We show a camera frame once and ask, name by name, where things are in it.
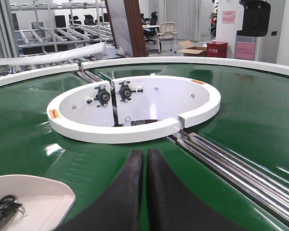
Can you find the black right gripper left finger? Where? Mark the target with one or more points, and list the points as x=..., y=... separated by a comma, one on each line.
x=118, y=208

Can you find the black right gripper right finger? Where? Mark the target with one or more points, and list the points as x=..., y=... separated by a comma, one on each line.
x=172, y=206

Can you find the pink plastic dustpan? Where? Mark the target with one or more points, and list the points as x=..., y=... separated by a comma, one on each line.
x=32, y=203

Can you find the right steel roller set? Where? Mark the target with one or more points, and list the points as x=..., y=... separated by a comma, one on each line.
x=259, y=187

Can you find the steel roller set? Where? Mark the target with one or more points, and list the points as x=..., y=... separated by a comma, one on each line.
x=86, y=75
x=259, y=187

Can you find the rear steel roller set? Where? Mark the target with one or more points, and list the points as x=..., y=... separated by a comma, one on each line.
x=86, y=75

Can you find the open cardboard box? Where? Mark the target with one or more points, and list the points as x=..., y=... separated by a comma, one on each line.
x=190, y=49

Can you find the brown wooden door panel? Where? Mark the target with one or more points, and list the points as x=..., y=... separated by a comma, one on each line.
x=126, y=26

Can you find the red box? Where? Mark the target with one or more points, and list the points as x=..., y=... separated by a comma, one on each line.
x=217, y=49

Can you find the beige mesh office chair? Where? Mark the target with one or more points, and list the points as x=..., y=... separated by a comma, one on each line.
x=167, y=33

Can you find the white outer rim left segment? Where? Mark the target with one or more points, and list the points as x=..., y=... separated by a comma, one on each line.
x=21, y=76

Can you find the metal roller rack shelving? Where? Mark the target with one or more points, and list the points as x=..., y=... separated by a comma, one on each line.
x=45, y=26

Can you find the left black bearing mount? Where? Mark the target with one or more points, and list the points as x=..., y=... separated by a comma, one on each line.
x=102, y=96

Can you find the black bearing mount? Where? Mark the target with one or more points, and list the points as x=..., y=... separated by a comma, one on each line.
x=125, y=91
x=102, y=96

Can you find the right black bearing mount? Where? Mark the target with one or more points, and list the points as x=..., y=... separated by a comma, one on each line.
x=125, y=91

